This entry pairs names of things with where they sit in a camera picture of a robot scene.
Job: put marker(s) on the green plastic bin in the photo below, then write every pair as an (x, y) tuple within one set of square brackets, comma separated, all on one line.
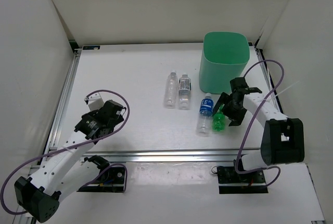
[(224, 57)]

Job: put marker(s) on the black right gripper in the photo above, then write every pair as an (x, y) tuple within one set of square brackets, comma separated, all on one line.
[(237, 118)]

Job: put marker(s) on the aluminium table frame rail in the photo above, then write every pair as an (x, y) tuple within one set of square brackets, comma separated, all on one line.
[(170, 179)]

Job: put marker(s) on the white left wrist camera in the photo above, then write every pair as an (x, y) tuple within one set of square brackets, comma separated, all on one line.
[(94, 101)]

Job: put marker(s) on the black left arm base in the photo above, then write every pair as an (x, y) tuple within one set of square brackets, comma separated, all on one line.
[(114, 180)]

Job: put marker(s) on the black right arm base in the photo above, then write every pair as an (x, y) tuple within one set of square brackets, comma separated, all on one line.
[(231, 182)]

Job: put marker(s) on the clear bottle white label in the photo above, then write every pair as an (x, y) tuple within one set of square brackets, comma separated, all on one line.
[(184, 92)]

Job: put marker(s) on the clear unlabeled plastic bottle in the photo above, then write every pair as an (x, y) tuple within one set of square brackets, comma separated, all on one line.
[(170, 94)]

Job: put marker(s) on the green plastic soda bottle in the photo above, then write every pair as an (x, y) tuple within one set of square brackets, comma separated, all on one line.
[(218, 124)]

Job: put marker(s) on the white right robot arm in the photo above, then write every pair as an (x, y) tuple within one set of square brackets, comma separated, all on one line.
[(283, 137)]

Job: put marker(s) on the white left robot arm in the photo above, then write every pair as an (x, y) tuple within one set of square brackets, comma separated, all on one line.
[(41, 193)]

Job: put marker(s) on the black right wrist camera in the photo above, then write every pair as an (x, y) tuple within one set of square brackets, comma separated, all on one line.
[(238, 84)]

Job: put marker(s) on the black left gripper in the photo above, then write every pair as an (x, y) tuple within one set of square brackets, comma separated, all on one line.
[(92, 113)]

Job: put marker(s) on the clear bottle blue label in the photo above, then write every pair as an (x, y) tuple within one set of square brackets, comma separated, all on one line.
[(204, 124)]

